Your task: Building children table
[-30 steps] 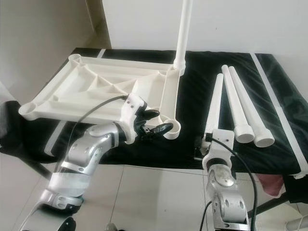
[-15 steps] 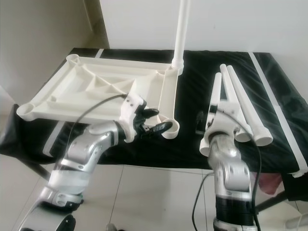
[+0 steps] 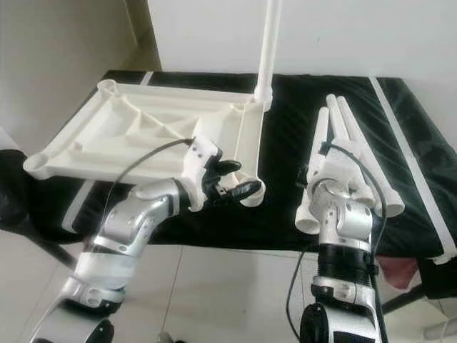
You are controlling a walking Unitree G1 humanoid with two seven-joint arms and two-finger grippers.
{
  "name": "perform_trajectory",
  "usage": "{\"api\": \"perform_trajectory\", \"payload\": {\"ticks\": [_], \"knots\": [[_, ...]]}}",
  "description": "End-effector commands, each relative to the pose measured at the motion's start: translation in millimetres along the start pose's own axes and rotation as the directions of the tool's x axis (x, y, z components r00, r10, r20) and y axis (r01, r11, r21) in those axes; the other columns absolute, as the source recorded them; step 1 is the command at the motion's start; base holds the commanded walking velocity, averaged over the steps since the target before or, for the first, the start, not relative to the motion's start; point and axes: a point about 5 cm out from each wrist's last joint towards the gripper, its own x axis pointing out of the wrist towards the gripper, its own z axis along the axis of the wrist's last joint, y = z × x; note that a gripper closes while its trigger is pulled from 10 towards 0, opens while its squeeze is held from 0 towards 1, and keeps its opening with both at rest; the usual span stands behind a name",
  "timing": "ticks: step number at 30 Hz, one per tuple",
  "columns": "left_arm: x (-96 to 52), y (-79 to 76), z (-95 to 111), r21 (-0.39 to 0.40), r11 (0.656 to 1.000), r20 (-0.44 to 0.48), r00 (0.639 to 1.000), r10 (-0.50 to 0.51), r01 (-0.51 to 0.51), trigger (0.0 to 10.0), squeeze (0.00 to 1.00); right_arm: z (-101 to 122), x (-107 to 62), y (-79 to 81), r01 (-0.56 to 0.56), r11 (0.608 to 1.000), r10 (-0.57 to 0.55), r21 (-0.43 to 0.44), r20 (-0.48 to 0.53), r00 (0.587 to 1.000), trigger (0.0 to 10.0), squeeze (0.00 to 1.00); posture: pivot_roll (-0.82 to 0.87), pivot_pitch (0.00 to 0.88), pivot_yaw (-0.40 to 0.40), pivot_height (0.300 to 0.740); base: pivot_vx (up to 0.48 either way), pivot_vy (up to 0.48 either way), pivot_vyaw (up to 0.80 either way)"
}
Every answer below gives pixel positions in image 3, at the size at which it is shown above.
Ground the white plastic table top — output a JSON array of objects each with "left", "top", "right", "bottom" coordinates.
[{"left": 23, "top": 79, "right": 276, "bottom": 209}]

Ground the black table cloth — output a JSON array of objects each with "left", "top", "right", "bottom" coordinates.
[{"left": 36, "top": 69, "right": 457, "bottom": 259}]

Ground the pink soft object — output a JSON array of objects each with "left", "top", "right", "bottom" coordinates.
[
  {"left": 377, "top": 257, "right": 418, "bottom": 290},
  {"left": 75, "top": 236, "right": 101, "bottom": 262}
]

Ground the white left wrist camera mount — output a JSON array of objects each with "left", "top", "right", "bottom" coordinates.
[{"left": 182, "top": 136, "right": 222, "bottom": 212}]

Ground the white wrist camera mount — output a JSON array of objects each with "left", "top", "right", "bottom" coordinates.
[
  {"left": 182, "top": 136, "right": 222, "bottom": 212},
  {"left": 311, "top": 146, "right": 365, "bottom": 197}
]

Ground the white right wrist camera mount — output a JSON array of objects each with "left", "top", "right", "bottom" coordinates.
[{"left": 311, "top": 146, "right": 365, "bottom": 197}]

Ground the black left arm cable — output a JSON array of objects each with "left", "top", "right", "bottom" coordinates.
[{"left": 96, "top": 137, "right": 197, "bottom": 247}]

